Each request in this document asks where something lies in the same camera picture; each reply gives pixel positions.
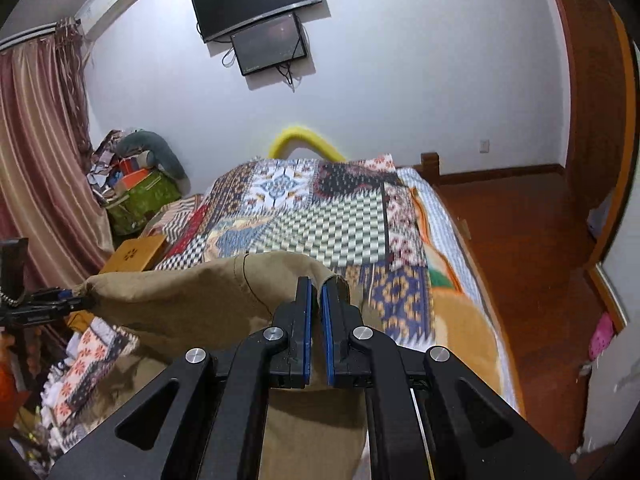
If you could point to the small black wall monitor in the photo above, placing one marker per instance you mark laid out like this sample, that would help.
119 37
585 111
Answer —
267 45

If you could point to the green patterned bag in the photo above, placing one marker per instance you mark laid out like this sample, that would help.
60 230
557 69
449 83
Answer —
145 200

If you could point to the tan orange blanket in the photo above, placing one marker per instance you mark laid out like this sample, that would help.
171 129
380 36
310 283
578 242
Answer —
470 330

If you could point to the patchwork printed blanket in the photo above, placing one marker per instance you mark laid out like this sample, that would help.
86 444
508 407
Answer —
310 220

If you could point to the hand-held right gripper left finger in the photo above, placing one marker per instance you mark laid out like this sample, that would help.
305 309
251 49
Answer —
304 332

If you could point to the khaki pants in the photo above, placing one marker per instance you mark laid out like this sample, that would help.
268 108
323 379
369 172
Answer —
200 305

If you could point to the yellow foam tube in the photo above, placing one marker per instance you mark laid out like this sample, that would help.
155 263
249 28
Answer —
295 135

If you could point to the pile of paper clutter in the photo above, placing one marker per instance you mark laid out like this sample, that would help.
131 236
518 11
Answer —
102 170

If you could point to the floral fringed quilt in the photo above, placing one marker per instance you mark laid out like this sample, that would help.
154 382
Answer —
85 375

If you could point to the white wall outlet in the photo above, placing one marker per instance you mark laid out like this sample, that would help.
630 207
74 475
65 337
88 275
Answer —
485 146

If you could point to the wooden door frame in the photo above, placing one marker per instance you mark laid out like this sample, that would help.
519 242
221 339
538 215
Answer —
607 290

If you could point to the orange box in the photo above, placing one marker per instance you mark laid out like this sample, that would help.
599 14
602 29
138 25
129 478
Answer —
135 178

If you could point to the wooden bedpost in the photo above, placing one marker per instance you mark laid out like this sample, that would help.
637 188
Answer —
430 164

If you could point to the white air conditioner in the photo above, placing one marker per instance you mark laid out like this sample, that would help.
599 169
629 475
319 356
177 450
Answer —
120 0

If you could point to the curtain rail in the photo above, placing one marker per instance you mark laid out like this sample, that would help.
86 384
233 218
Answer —
25 36

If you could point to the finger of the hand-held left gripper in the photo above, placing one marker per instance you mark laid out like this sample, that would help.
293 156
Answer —
55 294
50 311

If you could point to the red white striped blanket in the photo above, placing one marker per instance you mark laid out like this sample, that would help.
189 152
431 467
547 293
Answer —
180 230

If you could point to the pink slipper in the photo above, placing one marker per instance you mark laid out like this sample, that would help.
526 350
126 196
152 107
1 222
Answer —
601 335

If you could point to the pink striped curtain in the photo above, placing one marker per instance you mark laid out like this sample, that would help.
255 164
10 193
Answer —
40 135

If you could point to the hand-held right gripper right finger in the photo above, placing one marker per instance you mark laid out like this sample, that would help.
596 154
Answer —
328 335

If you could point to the brown wooden door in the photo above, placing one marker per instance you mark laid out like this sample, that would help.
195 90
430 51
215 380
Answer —
590 85

